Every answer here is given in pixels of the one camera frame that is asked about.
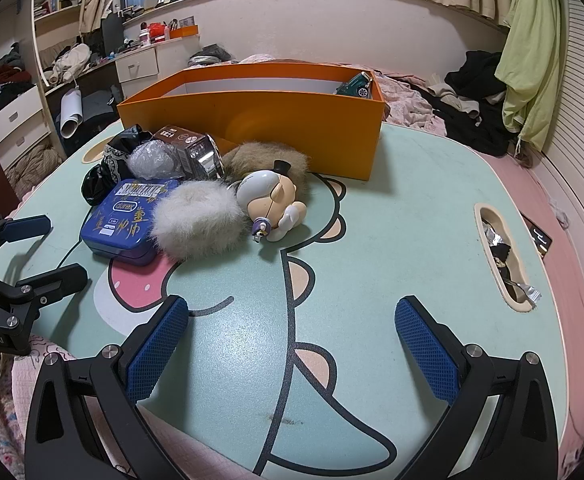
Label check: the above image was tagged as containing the cartoon toy figure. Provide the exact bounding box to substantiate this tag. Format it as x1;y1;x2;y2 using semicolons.
234;159;309;245

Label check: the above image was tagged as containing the white drawer unit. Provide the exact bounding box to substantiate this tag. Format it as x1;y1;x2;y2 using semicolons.
0;85;52;171

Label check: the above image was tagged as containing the black and red card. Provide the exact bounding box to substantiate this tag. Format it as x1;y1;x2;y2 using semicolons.
519;210;554;257

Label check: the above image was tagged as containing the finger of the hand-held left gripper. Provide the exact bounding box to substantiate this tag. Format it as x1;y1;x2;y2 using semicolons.
0;215;52;263
0;262;90;326

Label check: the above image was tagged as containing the rolled white paper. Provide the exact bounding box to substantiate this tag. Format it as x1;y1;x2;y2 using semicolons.
60;91;83;138

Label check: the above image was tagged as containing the orange cardboard box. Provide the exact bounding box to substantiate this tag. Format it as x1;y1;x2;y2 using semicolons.
116;62;387;182

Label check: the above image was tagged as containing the black lace scrunchie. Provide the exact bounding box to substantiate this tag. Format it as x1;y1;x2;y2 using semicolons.
80;127;155;207

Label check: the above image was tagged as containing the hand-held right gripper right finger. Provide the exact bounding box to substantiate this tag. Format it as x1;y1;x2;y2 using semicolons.
394;295;559;480

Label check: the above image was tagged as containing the brown fur pompom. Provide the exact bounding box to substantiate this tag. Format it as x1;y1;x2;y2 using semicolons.
221;142;313;198

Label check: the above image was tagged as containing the flat silver wrapper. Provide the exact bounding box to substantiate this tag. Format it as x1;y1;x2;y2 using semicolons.
504;280;538;308

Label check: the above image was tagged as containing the light green hanging shirt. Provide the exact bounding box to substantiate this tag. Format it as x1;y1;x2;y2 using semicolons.
501;0;569;152

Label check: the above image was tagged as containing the messy clothes heap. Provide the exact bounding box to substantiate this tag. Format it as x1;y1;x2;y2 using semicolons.
0;45;37;111

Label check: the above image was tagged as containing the black snack wrapper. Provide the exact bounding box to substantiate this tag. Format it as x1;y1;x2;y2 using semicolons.
489;244;513;273

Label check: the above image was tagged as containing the white bundled cloth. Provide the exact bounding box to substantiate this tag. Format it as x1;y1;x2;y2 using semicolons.
42;42;92;86

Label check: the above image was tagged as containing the blue tin box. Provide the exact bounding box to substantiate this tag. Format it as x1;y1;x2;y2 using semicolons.
80;177;183;267

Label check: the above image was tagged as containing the brown carton box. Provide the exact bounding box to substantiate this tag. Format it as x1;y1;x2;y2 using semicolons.
153;126;211;161

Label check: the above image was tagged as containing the white fur pompom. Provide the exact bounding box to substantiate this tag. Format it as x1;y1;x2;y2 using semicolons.
150;181;247;262

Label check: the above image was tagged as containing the mint cartoon print desktop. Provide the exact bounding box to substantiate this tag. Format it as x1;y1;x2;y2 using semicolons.
9;120;573;480

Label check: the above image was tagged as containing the white desk with drawer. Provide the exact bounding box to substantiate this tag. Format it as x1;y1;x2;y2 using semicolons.
116;35;200;83

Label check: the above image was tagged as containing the grey coiled cloth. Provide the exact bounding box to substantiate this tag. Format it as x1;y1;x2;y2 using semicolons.
189;44;233;67

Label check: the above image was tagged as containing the beige knit blanket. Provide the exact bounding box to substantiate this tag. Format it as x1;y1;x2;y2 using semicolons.
4;142;66;201

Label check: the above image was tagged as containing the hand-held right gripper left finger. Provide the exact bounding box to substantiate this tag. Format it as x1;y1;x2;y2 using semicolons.
24;295;190;480

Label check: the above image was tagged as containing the green toy car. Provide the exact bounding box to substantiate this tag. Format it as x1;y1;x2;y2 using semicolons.
334;71;374;98

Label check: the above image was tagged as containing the pink bed sheet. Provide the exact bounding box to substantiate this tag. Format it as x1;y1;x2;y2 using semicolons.
482;152;584;480

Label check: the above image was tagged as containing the pile of black clothes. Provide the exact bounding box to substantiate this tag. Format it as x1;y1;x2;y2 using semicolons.
444;50;523;157

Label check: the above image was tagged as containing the bubble wrap bundle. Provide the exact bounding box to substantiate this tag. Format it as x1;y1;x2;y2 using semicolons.
126;140;185;180

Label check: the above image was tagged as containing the white wall shelf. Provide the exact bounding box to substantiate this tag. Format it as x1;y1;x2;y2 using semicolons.
32;0;88;61

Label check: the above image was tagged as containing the pink floral quilt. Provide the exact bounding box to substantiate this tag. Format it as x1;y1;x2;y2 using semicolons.
242;52;448;136

